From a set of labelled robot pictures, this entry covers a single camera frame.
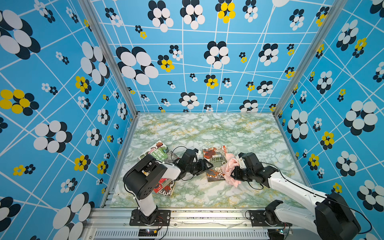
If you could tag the pink cloth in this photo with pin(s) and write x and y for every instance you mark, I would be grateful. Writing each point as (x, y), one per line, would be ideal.
(228, 168)

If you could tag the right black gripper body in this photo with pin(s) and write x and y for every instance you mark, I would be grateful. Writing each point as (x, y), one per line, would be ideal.
(242, 173)

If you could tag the red manga book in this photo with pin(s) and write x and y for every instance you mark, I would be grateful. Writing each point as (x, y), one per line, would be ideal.
(165, 187)

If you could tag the aluminium corner post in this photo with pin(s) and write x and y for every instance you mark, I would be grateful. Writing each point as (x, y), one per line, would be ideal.
(323, 31)
(102, 41)

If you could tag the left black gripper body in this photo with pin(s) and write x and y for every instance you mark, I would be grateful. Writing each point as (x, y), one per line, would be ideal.
(197, 167)

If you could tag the right aluminium corner post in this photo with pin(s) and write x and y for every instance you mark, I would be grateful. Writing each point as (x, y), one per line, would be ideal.
(323, 31)

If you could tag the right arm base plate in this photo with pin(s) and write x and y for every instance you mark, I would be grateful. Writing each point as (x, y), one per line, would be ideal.
(258, 218)

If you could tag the red brown illustrated book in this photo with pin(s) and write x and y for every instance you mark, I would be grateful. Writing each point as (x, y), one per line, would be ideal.
(216, 156)

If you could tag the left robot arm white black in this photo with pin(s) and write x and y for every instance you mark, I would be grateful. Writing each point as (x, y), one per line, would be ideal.
(144, 176)

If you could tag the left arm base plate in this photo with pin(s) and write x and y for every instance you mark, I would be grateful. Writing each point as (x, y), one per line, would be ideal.
(157, 218)

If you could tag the left aluminium corner post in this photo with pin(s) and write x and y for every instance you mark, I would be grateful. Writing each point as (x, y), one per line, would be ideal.
(102, 41)

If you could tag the aluminium front rail frame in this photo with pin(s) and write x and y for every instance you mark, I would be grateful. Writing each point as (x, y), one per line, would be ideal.
(187, 224)

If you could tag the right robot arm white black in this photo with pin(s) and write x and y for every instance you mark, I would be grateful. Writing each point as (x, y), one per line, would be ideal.
(327, 215)

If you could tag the green red dinosaur book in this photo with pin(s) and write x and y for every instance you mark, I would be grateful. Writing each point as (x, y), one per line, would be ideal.
(161, 152)

